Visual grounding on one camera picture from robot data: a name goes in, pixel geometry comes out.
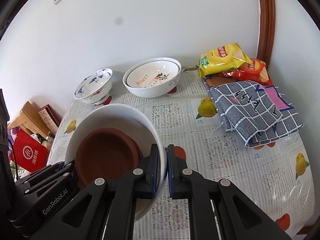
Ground fruit print tablecloth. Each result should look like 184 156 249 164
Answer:
48 70 315 239

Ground lemon print inner bowl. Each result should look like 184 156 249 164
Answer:
126 61 180 88

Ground brown clay dish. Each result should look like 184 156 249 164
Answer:
75 128 143 187

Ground grey checked folded cloth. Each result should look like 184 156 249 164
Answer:
203 78 304 148

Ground red chip bag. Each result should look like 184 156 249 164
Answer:
218 59 273 86

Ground yellow chip bag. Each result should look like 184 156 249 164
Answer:
199 43 251 78

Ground large white bowl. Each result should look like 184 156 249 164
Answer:
123 57 182 98

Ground red paper bag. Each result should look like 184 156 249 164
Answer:
8 128 48 173

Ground blue crane pattern bowl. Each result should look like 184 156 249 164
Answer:
73 68 113 105

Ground patterned red book box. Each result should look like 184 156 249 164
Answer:
38 104 62 135

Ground wooden side shelf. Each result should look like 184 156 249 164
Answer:
8 101 50 138

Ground brown wooden door frame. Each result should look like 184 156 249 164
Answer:
257 0 276 65

